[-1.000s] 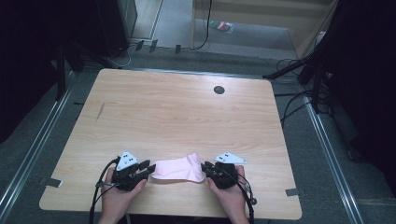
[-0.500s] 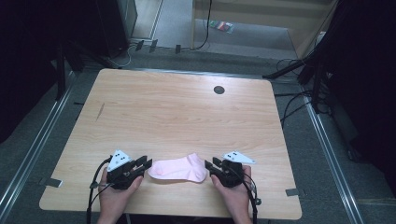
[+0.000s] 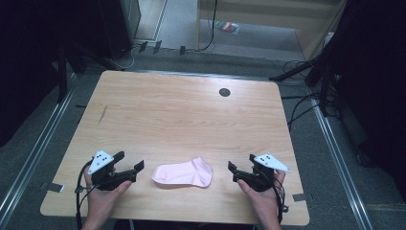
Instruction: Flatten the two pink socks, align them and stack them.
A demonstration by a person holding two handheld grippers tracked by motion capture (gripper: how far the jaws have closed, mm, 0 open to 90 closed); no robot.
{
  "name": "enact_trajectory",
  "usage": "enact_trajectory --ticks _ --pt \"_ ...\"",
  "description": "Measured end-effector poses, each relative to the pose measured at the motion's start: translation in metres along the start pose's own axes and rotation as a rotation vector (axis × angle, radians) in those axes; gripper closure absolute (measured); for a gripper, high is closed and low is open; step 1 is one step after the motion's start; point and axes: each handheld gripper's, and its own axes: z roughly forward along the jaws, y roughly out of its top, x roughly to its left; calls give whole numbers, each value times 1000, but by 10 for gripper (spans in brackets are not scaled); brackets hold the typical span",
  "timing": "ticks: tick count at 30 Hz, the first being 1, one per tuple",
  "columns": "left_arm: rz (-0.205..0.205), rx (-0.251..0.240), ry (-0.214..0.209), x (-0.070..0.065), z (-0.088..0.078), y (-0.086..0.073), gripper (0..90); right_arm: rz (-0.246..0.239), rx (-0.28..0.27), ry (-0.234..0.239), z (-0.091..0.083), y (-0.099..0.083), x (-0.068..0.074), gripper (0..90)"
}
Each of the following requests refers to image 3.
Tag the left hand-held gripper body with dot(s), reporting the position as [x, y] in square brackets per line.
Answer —
[107, 179]

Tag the person's right hand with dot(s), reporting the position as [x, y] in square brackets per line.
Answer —
[266, 204]

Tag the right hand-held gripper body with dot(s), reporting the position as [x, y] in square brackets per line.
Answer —
[263, 177]

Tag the black round table grommet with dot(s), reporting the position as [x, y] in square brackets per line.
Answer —
[224, 92]

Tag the person's left hand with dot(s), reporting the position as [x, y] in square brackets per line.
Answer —
[100, 204]

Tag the dark cabinet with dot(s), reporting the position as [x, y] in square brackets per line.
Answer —
[118, 28]

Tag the colourful packet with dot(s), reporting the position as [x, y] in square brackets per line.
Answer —
[227, 27]

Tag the black plug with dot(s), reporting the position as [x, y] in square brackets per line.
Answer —
[143, 46]
[182, 50]
[157, 47]

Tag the black metal stand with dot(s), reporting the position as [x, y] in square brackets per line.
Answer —
[325, 89]
[62, 76]

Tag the light wooden furniture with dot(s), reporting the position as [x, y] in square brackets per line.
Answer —
[271, 19]

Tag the metal floor rail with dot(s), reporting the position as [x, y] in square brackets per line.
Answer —
[204, 75]
[35, 143]
[341, 166]

